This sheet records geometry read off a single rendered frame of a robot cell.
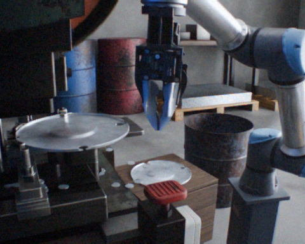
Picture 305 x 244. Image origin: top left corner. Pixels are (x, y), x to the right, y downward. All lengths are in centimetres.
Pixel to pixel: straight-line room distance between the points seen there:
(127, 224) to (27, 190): 22
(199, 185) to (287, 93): 70
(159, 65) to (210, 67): 448
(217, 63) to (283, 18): 151
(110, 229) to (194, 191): 83
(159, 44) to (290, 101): 55
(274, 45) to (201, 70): 406
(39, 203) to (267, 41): 66
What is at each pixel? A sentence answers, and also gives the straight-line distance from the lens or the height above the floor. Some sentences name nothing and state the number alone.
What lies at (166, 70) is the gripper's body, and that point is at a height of 97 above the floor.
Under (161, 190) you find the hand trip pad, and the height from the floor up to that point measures 76.
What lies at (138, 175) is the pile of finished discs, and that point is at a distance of 155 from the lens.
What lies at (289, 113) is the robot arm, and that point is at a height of 80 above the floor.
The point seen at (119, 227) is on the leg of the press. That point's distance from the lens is 69.
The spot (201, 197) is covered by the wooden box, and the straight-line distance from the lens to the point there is 152.
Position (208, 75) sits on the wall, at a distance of 498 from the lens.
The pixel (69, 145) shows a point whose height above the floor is 78.
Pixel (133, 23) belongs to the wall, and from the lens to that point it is 437.
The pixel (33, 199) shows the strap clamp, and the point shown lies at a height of 73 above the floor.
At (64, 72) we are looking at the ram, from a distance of 76.
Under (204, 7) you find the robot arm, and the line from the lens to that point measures 77.
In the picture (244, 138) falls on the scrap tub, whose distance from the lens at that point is 184.
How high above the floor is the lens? 104
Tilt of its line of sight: 18 degrees down
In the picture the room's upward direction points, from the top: straight up
